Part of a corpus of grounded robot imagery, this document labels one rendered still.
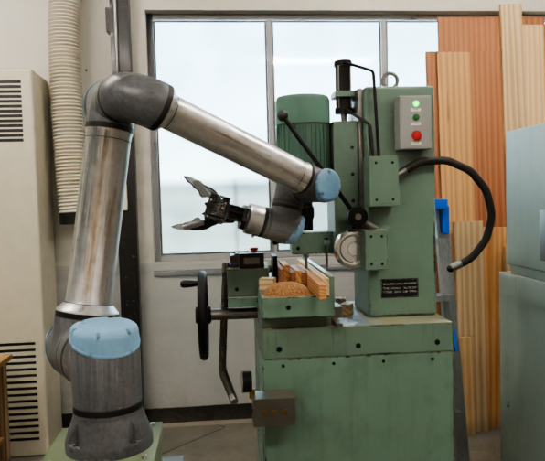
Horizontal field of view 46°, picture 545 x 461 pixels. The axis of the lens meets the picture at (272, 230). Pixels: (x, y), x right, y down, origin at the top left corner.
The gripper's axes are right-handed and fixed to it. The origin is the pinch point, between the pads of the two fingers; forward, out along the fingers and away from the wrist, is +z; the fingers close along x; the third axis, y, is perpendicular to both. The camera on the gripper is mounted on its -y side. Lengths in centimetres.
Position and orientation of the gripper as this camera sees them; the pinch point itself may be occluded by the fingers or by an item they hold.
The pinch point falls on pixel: (176, 201)
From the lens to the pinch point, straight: 181.9
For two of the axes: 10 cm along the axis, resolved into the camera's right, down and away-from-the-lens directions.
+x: -2.0, 9.6, -1.7
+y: 2.7, -1.1, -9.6
